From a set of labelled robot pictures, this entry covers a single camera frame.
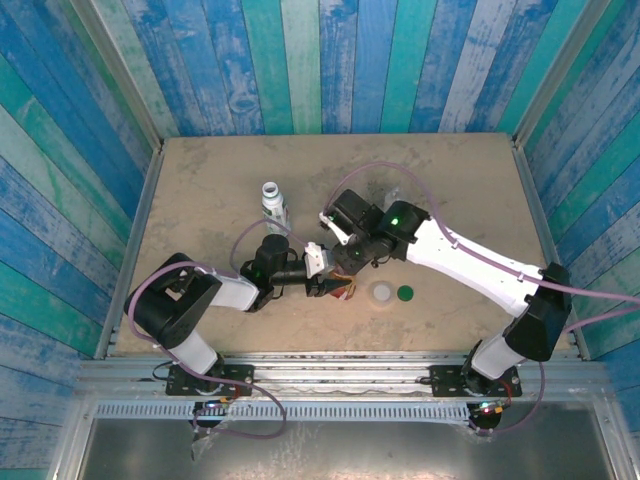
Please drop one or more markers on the aluminium table side rail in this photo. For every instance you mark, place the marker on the aluminium table side rail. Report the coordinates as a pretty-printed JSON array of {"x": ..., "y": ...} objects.
[
  {"x": 145, "y": 200},
  {"x": 534, "y": 200}
]

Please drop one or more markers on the small circuit board with lights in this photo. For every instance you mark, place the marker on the small circuit board with lights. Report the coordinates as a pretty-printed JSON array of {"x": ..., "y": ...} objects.
[
  {"x": 490, "y": 407},
  {"x": 217, "y": 401}
]

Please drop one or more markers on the shiny metal plate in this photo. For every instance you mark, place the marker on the shiny metal plate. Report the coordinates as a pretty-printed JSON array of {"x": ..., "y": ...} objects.
[{"x": 375, "y": 450}]

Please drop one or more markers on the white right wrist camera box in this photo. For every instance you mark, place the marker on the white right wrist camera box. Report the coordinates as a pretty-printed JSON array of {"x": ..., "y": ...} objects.
[{"x": 340, "y": 232}]

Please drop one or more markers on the green bottle cap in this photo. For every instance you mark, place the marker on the green bottle cap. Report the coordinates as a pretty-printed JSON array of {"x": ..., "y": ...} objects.
[{"x": 405, "y": 293}]

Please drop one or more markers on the aluminium corner post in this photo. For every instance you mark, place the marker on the aluminium corner post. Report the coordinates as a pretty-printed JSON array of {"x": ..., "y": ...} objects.
[
  {"x": 560, "y": 65},
  {"x": 120, "y": 65}
]

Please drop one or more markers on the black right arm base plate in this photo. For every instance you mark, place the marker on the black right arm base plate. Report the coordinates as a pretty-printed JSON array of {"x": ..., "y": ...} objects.
[{"x": 445, "y": 380}]

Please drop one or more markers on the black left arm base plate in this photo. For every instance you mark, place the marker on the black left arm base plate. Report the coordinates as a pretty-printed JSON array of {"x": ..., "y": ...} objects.
[{"x": 235, "y": 375}]

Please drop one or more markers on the large translucent white cap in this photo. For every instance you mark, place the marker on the large translucent white cap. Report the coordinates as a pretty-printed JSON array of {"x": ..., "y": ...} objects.
[{"x": 382, "y": 294}]

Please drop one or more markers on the aluminium mounting rail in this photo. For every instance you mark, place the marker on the aluminium mounting rail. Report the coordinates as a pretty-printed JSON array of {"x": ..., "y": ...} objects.
[{"x": 340, "y": 372}]

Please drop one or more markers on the white bottle with green label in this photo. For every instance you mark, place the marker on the white bottle with green label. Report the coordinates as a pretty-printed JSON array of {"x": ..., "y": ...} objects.
[{"x": 272, "y": 202}]

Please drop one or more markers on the tea bottle red gold label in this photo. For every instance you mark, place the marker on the tea bottle red gold label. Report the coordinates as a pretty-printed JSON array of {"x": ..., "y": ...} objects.
[{"x": 347, "y": 295}]

